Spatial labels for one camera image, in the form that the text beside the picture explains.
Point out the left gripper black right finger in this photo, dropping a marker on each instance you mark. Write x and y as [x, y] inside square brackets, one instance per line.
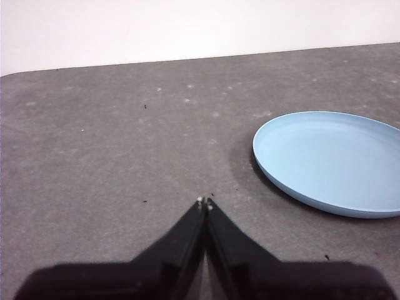
[281, 281]

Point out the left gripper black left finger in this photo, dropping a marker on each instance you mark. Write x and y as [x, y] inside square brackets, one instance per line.
[140, 278]

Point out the blue round plate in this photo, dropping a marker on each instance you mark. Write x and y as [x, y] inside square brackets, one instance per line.
[328, 162]

